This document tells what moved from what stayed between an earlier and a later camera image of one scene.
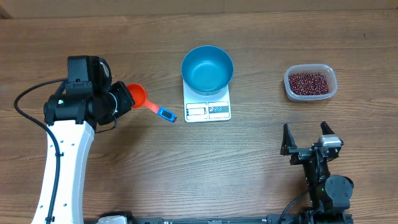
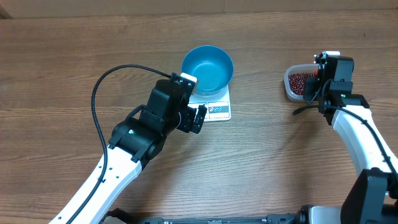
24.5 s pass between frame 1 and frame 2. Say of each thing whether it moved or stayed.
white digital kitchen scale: stayed
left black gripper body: moved
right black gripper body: moved
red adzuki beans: stayed
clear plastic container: stayed
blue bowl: stayed
